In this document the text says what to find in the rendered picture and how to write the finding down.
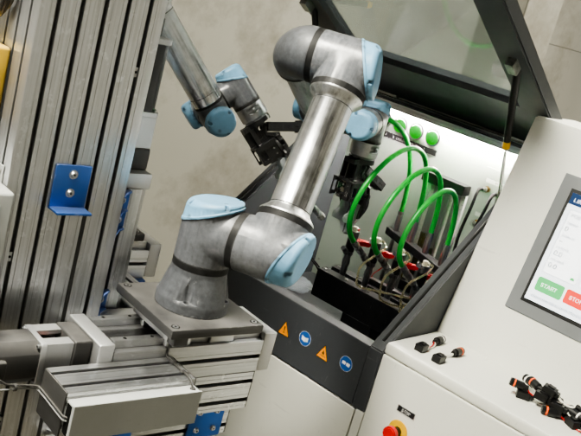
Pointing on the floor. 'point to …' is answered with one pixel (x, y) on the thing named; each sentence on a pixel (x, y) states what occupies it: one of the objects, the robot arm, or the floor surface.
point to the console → (494, 304)
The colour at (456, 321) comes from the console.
